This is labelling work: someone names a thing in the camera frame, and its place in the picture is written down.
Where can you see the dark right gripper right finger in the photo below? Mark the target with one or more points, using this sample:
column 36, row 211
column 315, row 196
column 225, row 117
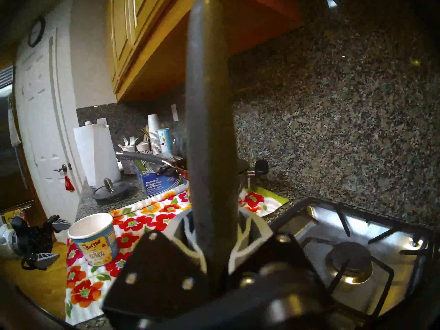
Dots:
column 278, row 264

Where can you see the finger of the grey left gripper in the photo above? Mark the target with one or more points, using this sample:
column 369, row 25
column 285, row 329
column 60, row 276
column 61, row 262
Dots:
column 43, row 260
column 62, row 224

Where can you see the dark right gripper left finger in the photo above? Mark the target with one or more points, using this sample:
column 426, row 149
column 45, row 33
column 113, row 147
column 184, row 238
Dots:
column 154, row 281

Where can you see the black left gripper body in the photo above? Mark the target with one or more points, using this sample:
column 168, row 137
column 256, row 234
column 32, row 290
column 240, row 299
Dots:
column 32, row 238

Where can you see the blue oatmeal paper cup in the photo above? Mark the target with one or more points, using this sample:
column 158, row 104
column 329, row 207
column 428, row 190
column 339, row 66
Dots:
column 94, row 243

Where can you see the black cooking spoon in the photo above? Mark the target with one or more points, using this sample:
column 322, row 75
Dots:
column 211, row 126

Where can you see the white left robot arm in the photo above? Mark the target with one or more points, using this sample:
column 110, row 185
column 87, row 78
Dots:
column 5, row 240

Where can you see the red hanging tag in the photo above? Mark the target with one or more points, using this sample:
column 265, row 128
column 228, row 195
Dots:
column 69, row 185

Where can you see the black round lid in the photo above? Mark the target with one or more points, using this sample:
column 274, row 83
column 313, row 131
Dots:
column 110, row 190

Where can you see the floral kitchen towel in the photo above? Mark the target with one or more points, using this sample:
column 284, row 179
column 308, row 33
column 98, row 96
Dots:
column 151, row 219

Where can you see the white paper towel roll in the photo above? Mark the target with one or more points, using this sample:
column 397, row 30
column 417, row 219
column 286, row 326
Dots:
column 98, row 154

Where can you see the stainless steel refrigerator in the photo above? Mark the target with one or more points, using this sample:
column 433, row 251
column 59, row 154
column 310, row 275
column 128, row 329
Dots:
column 12, row 161

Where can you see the stainless gas stovetop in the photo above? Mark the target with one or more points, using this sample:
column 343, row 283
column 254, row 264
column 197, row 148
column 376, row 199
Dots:
column 357, row 236

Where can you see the blue foil sheet box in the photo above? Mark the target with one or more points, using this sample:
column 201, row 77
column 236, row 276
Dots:
column 160, row 183

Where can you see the steel pan red inside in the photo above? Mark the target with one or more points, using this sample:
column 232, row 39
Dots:
column 147, row 158

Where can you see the white utensil holder cup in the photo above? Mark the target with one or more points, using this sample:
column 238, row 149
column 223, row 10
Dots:
column 142, row 147

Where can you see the white panel door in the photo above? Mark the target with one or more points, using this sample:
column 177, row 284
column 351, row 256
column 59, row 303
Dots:
column 44, row 109

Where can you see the bundle of wooden utensils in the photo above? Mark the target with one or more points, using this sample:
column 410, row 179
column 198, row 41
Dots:
column 147, row 133

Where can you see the stack of white cups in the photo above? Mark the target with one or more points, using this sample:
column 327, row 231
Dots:
column 154, row 131

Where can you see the leaf print paper cup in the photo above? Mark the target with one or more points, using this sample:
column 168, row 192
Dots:
column 165, row 142

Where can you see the white wall switch plate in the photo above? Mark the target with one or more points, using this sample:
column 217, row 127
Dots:
column 174, row 112

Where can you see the round dark wall clock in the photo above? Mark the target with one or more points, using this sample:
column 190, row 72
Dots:
column 36, row 32

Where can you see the wooden wall cabinet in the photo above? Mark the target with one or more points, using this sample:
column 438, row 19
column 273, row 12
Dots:
column 151, row 40

